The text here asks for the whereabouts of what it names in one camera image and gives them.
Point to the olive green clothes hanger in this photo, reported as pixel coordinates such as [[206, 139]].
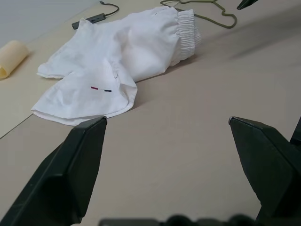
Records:
[[225, 27]]

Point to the cream rolled foam sheet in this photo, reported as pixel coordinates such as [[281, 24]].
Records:
[[11, 56]]

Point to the white shorts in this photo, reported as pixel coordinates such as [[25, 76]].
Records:
[[141, 47]]

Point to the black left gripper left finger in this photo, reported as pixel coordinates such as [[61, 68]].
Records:
[[58, 179]]

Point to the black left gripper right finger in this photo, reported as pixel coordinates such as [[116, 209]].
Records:
[[272, 169]]

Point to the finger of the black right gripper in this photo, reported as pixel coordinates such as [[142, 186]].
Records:
[[245, 3]]

